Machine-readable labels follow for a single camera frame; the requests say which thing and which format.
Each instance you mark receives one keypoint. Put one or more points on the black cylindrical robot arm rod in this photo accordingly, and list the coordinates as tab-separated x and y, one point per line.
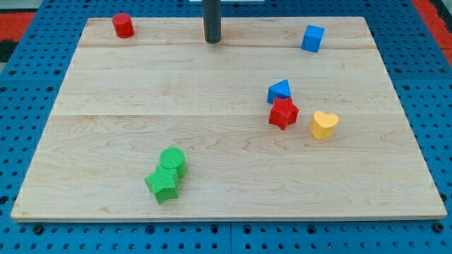
212	21

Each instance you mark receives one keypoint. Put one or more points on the red star block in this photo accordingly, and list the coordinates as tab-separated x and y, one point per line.
283	113

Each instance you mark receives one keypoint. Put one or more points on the green cylinder block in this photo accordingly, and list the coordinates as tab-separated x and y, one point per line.
174	158

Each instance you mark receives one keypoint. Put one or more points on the blue triangle block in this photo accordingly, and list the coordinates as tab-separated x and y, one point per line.
279	90

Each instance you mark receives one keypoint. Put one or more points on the light wooden board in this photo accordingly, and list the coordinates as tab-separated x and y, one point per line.
123	101

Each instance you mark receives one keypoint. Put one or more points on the green star block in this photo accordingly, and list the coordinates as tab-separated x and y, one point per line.
163	183

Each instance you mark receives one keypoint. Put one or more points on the yellow heart block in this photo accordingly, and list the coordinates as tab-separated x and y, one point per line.
323	125

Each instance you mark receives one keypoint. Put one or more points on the blue cube block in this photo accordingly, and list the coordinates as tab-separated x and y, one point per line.
312	38

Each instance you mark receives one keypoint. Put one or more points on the red cylinder block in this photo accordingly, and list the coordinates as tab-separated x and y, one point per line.
123	25

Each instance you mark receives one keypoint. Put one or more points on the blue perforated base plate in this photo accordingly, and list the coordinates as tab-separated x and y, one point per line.
415	61

